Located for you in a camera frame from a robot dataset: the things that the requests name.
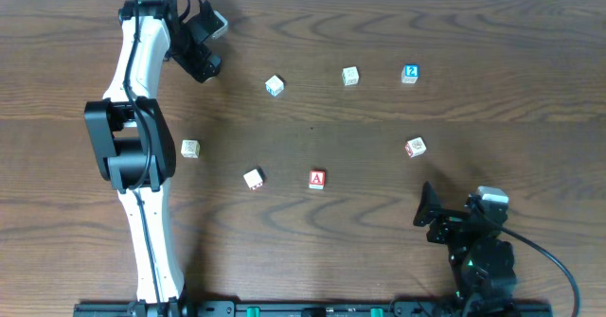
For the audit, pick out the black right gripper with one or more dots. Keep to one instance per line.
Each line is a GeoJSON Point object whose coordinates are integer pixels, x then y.
{"type": "Point", "coordinates": [442, 220]}

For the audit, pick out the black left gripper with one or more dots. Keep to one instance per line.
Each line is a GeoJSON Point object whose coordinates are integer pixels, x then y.
{"type": "Point", "coordinates": [200, 62]}

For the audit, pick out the red A letter block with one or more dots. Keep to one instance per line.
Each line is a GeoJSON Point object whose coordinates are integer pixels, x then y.
{"type": "Point", "coordinates": [317, 179]}

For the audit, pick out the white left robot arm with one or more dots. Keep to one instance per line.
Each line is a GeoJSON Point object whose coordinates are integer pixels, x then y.
{"type": "Point", "coordinates": [130, 137]}

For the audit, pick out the M letter wooden block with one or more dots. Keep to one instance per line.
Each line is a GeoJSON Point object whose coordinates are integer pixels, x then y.
{"type": "Point", "coordinates": [415, 147]}

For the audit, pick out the blue P letter block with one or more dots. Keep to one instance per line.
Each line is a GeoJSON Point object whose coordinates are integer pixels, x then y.
{"type": "Point", "coordinates": [274, 85]}

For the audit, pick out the K letter wooden block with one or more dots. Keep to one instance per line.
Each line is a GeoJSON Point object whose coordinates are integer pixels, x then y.
{"type": "Point", "coordinates": [190, 148]}

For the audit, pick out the red-sided plain wooden block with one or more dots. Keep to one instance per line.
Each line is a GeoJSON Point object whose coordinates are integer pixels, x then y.
{"type": "Point", "coordinates": [254, 179]}

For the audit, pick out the blue 2 number block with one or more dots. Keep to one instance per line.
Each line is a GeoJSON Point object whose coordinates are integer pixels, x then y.
{"type": "Point", "coordinates": [410, 73]}

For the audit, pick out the green R letter block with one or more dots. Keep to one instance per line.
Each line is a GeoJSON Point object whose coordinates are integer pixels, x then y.
{"type": "Point", "coordinates": [350, 76]}

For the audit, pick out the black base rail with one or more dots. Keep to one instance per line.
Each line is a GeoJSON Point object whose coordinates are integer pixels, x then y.
{"type": "Point", "coordinates": [232, 309]}

